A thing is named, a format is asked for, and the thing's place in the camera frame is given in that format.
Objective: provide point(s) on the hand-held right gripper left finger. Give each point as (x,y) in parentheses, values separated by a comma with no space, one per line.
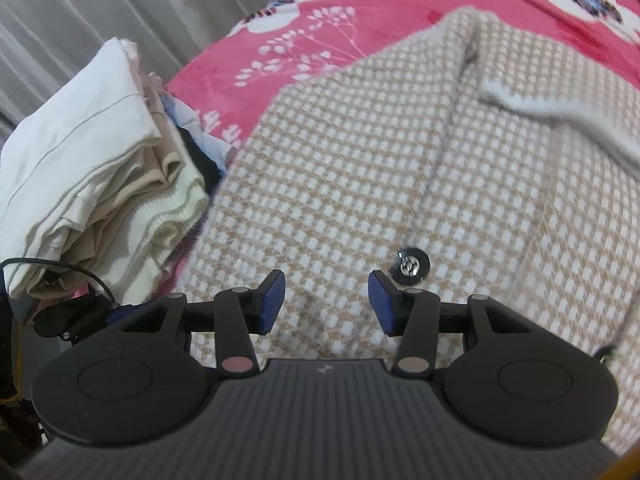
(272,300)

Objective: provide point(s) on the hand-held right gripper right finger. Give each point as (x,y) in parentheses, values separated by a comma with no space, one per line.
(382,305)

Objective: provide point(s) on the grey sheer curtain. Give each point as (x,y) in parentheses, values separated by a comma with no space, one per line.
(100,0)

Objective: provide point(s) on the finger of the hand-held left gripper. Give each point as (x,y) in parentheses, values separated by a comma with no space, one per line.
(75,317)

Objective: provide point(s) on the stack of folded clothes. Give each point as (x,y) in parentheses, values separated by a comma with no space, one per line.
(75,135)

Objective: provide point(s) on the dark cloth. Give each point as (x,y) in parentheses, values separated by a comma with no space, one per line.
(10,410)

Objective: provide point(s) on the pink floral bed sheet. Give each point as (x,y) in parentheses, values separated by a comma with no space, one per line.
(400,0)

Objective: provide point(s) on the beige white houndstooth cardigan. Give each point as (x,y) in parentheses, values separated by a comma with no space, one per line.
(350,160)

